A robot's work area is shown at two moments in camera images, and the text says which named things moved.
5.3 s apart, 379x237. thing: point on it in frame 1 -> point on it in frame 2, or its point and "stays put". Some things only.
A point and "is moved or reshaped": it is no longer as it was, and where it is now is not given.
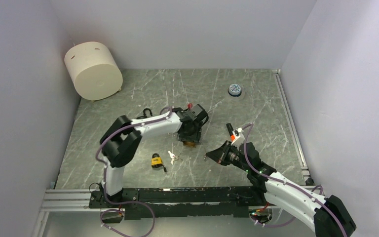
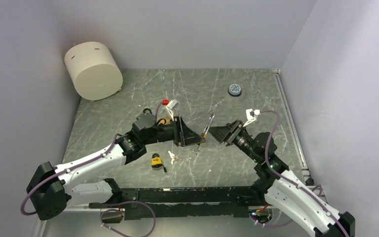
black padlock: (144, 116) stays put
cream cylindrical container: (94, 73) stays put
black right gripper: (219, 155) -> (221, 133)
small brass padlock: (192, 144) is moved or reshaped
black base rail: (180, 202) stays put
